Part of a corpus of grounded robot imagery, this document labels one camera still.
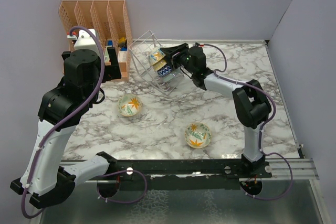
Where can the orange plastic file organizer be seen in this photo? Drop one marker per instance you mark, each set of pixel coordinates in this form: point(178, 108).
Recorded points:
point(109, 18)

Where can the blue yellow floral bowl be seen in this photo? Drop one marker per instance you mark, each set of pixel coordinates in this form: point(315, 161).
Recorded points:
point(155, 55)

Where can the red patterned bowl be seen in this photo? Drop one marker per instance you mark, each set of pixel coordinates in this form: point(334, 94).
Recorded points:
point(164, 71)

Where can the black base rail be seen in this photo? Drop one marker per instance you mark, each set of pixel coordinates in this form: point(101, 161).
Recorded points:
point(185, 174)

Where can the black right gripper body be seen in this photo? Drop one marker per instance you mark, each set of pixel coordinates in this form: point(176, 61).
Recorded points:
point(181, 59)

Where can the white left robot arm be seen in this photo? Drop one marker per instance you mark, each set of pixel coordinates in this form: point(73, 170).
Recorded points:
point(61, 109)

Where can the aluminium rail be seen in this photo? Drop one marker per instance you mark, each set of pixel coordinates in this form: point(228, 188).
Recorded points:
point(302, 169)

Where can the orange flower bowl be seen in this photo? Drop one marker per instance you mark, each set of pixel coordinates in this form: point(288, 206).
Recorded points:
point(198, 135)
point(129, 105)

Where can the items in organizer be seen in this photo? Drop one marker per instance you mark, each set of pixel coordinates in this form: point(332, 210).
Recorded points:
point(122, 47)

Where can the white wire dish rack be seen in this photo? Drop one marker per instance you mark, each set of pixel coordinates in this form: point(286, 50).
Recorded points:
point(140, 49)

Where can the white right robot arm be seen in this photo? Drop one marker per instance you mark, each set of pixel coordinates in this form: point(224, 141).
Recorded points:
point(251, 103)

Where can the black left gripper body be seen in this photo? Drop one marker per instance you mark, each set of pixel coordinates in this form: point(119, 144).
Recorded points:
point(111, 72)

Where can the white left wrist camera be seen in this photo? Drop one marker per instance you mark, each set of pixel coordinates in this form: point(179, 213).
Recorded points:
point(82, 40)

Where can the plain teal bowl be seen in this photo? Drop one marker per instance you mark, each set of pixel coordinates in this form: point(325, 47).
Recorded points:
point(169, 76)

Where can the yellow sun blue bowl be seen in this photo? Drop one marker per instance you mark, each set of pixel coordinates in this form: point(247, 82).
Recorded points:
point(159, 65)

